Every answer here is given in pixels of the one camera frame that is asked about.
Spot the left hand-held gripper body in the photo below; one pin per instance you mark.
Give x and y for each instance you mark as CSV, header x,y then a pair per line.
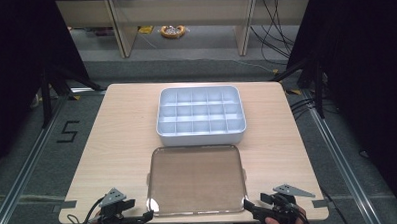
x,y
113,208

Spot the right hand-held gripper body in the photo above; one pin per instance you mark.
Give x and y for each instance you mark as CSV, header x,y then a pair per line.
x,y
283,205

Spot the transparent plastic box lid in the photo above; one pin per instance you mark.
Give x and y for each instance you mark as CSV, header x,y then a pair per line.
x,y
195,178

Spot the white compartment storage box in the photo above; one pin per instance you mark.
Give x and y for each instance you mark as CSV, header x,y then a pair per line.
x,y
200,133

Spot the black metal stand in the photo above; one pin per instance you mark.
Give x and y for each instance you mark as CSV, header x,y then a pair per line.
x,y
318,87
46,97

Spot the dark curtain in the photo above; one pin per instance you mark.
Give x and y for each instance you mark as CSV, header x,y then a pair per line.
x,y
14,65
368,69

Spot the small yellow flat item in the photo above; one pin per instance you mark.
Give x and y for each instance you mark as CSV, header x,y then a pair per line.
x,y
146,29

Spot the yellow tape roll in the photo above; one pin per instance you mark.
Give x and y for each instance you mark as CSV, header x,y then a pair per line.
x,y
173,31

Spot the beige wooden shelf unit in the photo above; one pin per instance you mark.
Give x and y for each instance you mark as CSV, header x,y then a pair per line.
x,y
183,12

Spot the aluminium floor rail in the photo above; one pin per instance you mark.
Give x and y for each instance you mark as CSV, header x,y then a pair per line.
x,y
338,160
28,164

